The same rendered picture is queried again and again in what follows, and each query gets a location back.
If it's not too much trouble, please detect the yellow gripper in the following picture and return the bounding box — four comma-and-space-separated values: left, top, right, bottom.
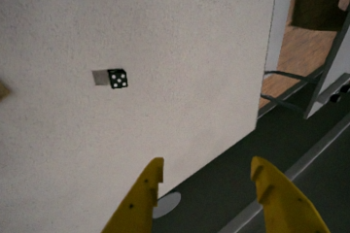
100, 156, 331, 233

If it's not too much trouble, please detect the black die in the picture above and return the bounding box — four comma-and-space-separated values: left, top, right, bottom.
107, 68, 128, 89

